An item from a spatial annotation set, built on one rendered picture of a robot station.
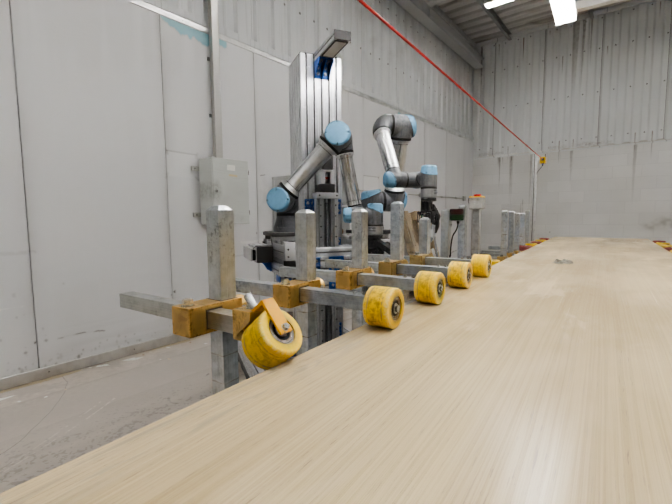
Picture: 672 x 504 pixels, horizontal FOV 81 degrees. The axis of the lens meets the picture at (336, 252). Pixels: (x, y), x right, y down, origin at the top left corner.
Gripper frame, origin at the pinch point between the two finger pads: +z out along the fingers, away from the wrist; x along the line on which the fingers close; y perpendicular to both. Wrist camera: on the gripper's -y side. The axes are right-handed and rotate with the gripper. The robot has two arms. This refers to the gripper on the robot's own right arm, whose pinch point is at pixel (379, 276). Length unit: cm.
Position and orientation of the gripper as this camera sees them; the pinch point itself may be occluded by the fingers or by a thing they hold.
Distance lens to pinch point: 193.5
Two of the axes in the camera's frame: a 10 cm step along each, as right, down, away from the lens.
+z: 0.1, 10.0, 0.9
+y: -8.3, -0.5, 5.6
